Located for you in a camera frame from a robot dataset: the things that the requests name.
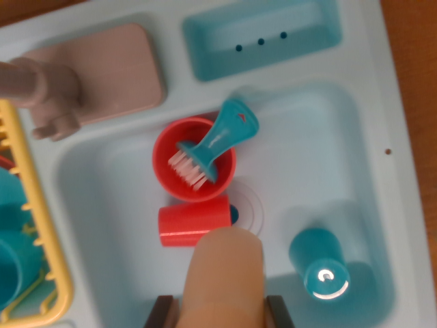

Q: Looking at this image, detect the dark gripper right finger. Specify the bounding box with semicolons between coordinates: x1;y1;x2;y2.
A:
264;295;296;328

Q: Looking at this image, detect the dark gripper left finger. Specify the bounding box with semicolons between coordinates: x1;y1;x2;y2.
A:
145;295;180;328

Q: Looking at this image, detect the beige detergent bottle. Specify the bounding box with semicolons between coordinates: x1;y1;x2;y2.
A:
177;225;266;328

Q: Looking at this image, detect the light blue toy sink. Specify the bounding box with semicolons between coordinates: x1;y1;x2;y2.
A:
0;0;416;328

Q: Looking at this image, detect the teal tumbler cup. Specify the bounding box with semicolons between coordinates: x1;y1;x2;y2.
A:
288;228;351;301

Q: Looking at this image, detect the red tumbler cup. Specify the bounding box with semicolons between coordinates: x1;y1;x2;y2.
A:
158;194;232;247

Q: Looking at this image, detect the red bowl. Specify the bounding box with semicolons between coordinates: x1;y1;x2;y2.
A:
152;116;238;202

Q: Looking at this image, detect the yellow dish rack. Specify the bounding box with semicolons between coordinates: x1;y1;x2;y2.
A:
0;98;74;324

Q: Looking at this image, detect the teal dish brush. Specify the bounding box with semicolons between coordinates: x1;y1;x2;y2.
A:
167;98;260;189

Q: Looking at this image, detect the large teal oval plate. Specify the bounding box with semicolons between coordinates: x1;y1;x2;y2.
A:
0;167;30;236

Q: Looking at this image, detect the red plate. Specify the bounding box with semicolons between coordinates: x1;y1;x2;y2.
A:
0;155;16;176

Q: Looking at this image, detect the grey toy faucet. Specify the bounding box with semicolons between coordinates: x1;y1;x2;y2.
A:
0;23;168;141

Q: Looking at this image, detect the teal cup with handle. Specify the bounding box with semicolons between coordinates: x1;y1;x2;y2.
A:
0;230;47;310

